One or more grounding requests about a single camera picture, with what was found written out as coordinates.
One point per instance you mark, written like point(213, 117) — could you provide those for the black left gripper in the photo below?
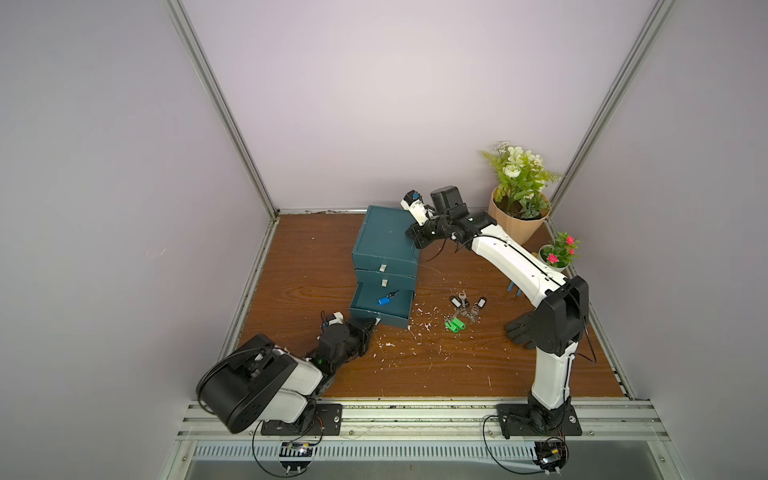
point(358, 329)

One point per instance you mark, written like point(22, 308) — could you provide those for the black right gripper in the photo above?
point(424, 231)

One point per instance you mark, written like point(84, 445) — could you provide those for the teal drawer cabinet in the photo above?
point(382, 244)

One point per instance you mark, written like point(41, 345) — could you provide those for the keys with blue tag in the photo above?
point(387, 298)

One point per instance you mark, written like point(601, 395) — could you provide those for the teal bottom drawer tray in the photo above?
point(396, 314)

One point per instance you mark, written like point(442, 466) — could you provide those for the silver keys black tag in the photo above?
point(460, 301)
point(476, 308)

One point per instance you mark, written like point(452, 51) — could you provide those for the keys with green tag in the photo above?
point(455, 325)

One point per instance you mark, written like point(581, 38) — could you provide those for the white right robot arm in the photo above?
point(558, 321)

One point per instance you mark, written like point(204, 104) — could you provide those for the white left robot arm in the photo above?
point(263, 383)

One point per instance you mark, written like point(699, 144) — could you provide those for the beige ribbed flower pot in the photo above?
point(520, 230)

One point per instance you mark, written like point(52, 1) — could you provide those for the green plant white flowers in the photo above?
point(522, 178)

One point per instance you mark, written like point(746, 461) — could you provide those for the left small circuit board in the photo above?
point(295, 457)

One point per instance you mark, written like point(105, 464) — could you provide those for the small circuit board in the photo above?
point(551, 454)
point(295, 457)

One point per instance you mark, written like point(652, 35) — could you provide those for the small white pot pink flowers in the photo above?
point(561, 252)

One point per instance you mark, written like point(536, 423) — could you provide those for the black green work glove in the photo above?
point(525, 331)

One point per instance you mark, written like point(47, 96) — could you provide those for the right small circuit board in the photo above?
point(551, 454)

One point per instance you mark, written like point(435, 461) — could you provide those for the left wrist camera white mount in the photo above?
point(332, 319)

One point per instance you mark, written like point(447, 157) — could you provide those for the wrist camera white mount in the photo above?
point(414, 204)
point(332, 319)

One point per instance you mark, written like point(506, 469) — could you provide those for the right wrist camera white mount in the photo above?
point(414, 204)

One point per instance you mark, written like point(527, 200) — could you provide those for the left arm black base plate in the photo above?
point(323, 419)

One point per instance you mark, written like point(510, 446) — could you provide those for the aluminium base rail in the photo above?
point(474, 418)

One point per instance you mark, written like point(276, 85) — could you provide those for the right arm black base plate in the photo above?
point(523, 420)

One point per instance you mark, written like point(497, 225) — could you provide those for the aluminium corner post left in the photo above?
point(193, 45)

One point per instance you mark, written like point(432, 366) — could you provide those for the aluminium corner post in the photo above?
point(619, 86)
point(193, 45)

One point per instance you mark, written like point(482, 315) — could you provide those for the aluminium corner post right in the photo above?
point(619, 86)

